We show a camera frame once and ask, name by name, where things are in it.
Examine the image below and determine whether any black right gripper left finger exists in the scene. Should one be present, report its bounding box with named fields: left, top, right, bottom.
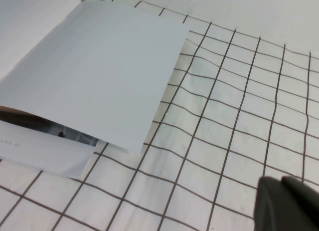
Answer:
left=254, top=175, right=308, bottom=231

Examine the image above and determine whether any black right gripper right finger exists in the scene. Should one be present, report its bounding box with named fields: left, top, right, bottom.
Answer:
left=280, top=175, right=319, bottom=231

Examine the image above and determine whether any white robot catalogue book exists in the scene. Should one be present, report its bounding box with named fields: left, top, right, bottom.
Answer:
left=0, top=0, right=190, bottom=154

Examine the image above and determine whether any white black-checked tablecloth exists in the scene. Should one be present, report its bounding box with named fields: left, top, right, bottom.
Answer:
left=0, top=0, right=319, bottom=231

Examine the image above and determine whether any white booklet with web address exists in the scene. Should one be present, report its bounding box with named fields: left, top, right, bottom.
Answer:
left=0, top=105, right=100, bottom=180

